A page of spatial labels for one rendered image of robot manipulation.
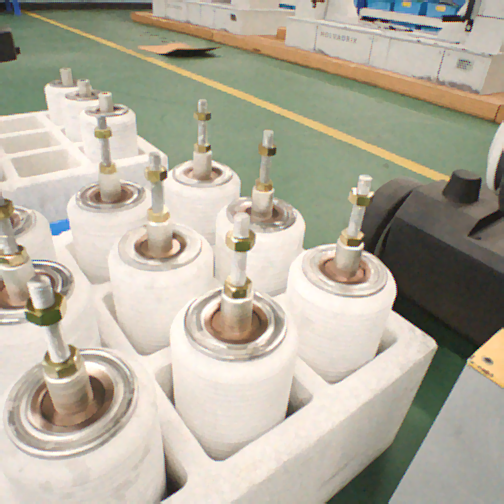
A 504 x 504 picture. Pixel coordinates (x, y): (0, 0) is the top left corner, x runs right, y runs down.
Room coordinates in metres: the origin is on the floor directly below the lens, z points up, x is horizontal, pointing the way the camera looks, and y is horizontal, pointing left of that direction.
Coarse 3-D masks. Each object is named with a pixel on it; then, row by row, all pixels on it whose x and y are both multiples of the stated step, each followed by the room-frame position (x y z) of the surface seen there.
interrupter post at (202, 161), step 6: (198, 156) 0.47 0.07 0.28; (204, 156) 0.47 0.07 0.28; (210, 156) 0.47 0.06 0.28; (198, 162) 0.47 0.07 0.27; (204, 162) 0.47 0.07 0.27; (210, 162) 0.47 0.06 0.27; (198, 168) 0.47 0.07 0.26; (204, 168) 0.47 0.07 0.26; (210, 168) 0.47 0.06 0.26; (198, 174) 0.47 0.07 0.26; (204, 174) 0.47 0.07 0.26; (210, 174) 0.47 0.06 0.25
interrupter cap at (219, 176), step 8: (176, 168) 0.48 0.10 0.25; (184, 168) 0.48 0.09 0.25; (192, 168) 0.49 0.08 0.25; (216, 168) 0.49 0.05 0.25; (224, 168) 0.49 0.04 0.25; (176, 176) 0.46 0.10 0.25; (184, 176) 0.46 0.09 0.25; (192, 176) 0.47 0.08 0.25; (216, 176) 0.47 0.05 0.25; (224, 176) 0.47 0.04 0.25; (232, 176) 0.47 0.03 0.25; (184, 184) 0.44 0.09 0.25; (192, 184) 0.44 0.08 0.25; (200, 184) 0.44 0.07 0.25; (208, 184) 0.44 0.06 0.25; (216, 184) 0.45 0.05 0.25
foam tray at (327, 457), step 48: (96, 288) 0.33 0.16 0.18; (384, 336) 0.30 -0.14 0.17; (336, 384) 0.23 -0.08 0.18; (384, 384) 0.23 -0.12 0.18; (288, 432) 0.18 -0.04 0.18; (336, 432) 0.19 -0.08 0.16; (384, 432) 0.26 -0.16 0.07; (0, 480) 0.12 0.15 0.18; (192, 480) 0.14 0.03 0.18; (240, 480) 0.14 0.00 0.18; (288, 480) 0.16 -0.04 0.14; (336, 480) 0.21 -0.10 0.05
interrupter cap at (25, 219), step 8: (16, 208) 0.35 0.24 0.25; (24, 208) 0.35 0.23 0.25; (16, 216) 0.34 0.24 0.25; (24, 216) 0.34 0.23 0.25; (32, 216) 0.34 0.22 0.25; (16, 224) 0.33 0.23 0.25; (24, 224) 0.33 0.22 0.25; (32, 224) 0.33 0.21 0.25; (16, 232) 0.31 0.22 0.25; (24, 232) 0.31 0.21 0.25
